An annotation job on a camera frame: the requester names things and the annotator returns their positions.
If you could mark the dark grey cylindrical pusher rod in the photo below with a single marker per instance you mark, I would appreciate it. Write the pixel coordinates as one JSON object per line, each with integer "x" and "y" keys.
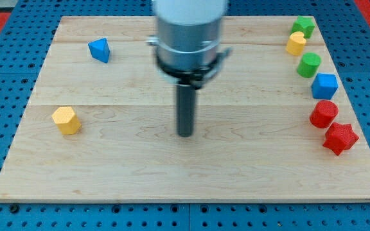
{"x": 185, "y": 110}

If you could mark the blue triangle block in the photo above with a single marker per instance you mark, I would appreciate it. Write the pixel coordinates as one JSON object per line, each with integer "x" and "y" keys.
{"x": 99, "y": 50}

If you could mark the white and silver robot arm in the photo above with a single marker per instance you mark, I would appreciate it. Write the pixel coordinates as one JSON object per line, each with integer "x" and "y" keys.
{"x": 188, "y": 35}

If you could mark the red cylinder block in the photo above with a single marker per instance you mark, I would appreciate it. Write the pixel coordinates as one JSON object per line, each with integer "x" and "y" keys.
{"x": 324, "y": 113}

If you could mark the green star block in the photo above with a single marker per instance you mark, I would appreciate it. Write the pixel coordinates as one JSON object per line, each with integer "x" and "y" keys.
{"x": 305, "y": 25}

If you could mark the light wooden board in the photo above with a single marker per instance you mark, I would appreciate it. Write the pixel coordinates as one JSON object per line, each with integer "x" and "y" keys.
{"x": 253, "y": 141}

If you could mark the yellow heart block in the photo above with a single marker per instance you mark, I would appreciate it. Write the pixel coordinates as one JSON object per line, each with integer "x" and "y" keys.
{"x": 296, "y": 43}

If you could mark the yellow hexagon block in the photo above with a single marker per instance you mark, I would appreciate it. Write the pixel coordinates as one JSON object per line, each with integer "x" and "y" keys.
{"x": 66, "y": 120}

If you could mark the blue cube block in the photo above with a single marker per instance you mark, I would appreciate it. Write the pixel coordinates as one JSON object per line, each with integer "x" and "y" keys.
{"x": 324, "y": 86}

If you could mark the red star block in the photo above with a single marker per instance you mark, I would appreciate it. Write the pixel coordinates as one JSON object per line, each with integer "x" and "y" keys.
{"x": 340, "y": 137}

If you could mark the green cylinder block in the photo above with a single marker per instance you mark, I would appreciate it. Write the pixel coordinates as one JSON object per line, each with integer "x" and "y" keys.
{"x": 309, "y": 65}

